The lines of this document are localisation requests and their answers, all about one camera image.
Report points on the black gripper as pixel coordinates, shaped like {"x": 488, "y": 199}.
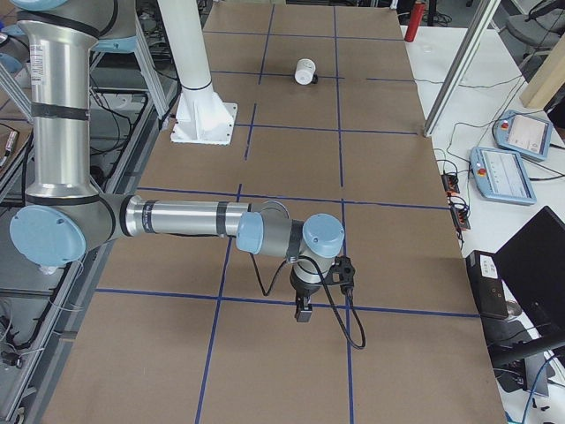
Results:
{"x": 304, "y": 291}

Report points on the white smiley face mug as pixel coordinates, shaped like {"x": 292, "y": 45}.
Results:
{"x": 305, "y": 72}

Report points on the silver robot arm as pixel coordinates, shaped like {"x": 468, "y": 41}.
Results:
{"x": 65, "y": 216}

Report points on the black power strip right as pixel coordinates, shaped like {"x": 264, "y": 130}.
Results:
{"x": 460, "y": 218}

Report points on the black power strip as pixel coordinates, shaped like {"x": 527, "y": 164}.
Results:
{"x": 460, "y": 218}
{"x": 450, "y": 183}

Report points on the black box with label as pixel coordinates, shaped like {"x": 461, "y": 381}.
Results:
{"x": 486, "y": 285}

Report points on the black power strip left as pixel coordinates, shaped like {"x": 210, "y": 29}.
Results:
{"x": 450, "y": 183}

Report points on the black laptop computer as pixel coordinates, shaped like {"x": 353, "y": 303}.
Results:
{"x": 531, "y": 264}

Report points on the blue teach pendant near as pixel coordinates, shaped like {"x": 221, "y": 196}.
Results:
{"x": 500, "y": 176}

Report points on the blue teach pendant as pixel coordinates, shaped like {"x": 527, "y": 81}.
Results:
{"x": 500, "y": 176}
{"x": 522, "y": 132}

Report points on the blue teach pendant far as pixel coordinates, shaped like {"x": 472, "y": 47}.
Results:
{"x": 522, "y": 132}

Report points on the red cylinder can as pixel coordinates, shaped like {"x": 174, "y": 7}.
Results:
{"x": 416, "y": 15}

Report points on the wooden beam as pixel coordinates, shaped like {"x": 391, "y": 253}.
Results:
{"x": 547, "y": 80}

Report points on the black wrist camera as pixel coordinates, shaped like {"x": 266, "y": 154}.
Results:
{"x": 341, "y": 274}

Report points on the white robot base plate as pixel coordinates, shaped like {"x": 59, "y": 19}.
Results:
{"x": 198, "y": 125}

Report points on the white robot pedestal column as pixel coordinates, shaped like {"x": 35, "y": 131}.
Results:
{"x": 182, "y": 24}

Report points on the grey aluminium frame post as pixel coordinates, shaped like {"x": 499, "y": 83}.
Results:
{"x": 462, "y": 61}

